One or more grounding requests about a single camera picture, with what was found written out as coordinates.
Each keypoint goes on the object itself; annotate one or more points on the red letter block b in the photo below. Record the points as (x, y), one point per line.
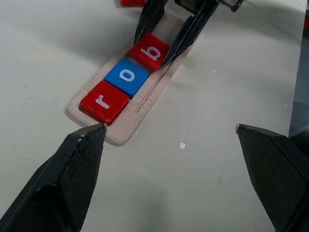
(149, 52)

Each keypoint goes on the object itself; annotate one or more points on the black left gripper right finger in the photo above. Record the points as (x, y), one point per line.
(275, 174)

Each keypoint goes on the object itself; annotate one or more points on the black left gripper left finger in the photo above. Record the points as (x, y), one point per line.
(60, 183)

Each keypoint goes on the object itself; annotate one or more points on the blue letter block o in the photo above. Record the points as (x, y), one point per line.
(126, 76)

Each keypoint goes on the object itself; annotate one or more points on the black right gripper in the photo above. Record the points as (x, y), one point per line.
(190, 6)

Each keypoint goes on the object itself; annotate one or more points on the small white paper scrap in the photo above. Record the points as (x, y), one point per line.
(182, 145)

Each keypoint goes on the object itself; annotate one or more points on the light wooden letter tray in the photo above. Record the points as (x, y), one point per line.
(135, 120)

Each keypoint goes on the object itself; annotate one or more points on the red letter block r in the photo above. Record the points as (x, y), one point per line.
(103, 102)

